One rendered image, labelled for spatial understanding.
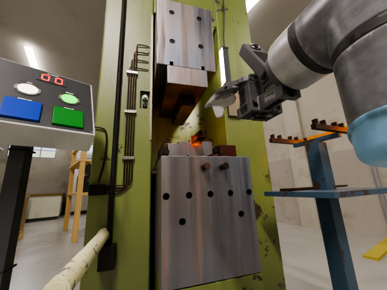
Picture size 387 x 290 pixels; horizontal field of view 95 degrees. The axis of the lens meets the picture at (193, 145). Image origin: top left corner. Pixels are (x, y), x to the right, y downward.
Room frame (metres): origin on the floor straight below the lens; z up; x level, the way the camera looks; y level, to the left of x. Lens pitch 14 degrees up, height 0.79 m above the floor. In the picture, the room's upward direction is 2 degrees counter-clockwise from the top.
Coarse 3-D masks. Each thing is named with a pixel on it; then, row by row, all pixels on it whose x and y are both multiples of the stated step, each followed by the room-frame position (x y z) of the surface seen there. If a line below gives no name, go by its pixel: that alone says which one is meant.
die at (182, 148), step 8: (168, 144) 0.73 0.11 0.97; (176, 144) 0.74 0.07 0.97; (184, 144) 0.75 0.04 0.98; (192, 144) 0.76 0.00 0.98; (200, 144) 0.77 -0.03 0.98; (208, 144) 0.78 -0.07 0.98; (176, 152) 0.74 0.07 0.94; (184, 152) 0.75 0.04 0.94; (192, 152) 0.76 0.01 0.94; (200, 152) 0.77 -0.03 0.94; (208, 152) 0.78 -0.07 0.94
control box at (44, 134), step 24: (0, 72) 0.43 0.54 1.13; (24, 72) 0.48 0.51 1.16; (48, 72) 0.53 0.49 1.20; (0, 96) 0.41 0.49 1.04; (24, 96) 0.44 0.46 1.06; (48, 96) 0.48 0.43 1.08; (0, 120) 0.38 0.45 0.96; (24, 120) 0.41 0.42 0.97; (48, 120) 0.45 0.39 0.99; (24, 144) 0.46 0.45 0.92; (48, 144) 0.48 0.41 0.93; (72, 144) 0.51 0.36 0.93
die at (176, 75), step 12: (168, 72) 0.73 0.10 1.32; (180, 72) 0.75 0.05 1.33; (192, 72) 0.76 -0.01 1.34; (204, 72) 0.78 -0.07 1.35; (168, 84) 0.74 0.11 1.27; (180, 84) 0.75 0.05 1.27; (192, 84) 0.76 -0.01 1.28; (204, 84) 0.78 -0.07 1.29; (168, 96) 0.86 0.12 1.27; (180, 96) 0.86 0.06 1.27; (192, 96) 0.87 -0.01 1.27; (168, 108) 1.00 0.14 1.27
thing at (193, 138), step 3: (201, 129) 0.66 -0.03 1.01; (204, 129) 0.66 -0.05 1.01; (198, 132) 0.68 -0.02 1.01; (201, 132) 0.68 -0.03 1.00; (204, 132) 0.68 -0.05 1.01; (195, 135) 0.72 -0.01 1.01; (198, 135) 0.71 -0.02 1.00; (201, 135) 0.66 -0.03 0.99; (204, 135) 0.66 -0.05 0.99; (192, 138) 0.74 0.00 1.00; (195, 138) 0.75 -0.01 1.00; (198, 138) 0.68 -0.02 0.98; (201, 138) 0.68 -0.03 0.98; (204, 138) 0.68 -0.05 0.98; (192, 141) 0.74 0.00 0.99; (195, 141) 0.72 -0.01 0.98; (198, 141) 0.73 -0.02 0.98; (201, 141) 0.73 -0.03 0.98
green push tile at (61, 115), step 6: (54, 108) 0.47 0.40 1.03; (60, 108) 0.48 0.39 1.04; (66, 108) 0.49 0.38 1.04; (54, 114) 0.46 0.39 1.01; (60, 114) 0.47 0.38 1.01; (66, 114) 0.48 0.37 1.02; (72, 114) 0.49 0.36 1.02; (78, 114) 0.51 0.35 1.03; (54, 120) 0.45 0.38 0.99; (60, 120) 0.46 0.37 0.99; (66, 120) 0.47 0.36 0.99; (72, 120) 0.48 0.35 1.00; (78, 120) 0.50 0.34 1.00; (66, 126) 0.47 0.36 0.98; (72, 126) 0.48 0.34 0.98; (78, 126) 0.49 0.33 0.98
